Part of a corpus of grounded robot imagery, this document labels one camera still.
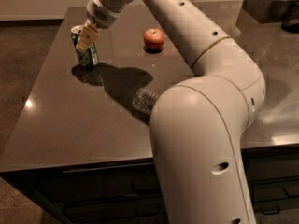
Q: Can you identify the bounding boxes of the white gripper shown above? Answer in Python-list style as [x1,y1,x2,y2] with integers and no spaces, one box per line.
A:
[76,0,121,52]

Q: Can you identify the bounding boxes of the green soda can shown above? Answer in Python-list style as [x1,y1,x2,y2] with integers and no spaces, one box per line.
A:
[71,25,99,69]

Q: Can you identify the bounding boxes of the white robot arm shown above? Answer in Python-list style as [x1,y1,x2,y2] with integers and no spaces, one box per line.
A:
[76,0,265,224]

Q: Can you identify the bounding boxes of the red apple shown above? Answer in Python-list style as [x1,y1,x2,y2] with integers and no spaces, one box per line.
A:
[143,28,164,50]

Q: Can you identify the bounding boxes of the clear plastic water bottle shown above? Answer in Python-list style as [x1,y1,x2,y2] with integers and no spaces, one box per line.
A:
[132,88,159,115]

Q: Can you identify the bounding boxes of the dark drawer cabinet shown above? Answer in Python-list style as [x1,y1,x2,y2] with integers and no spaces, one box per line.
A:
[1,147,299,224]

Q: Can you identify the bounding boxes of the dark box with snacks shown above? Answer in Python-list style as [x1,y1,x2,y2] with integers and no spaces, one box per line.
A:
[242,0,297,23]

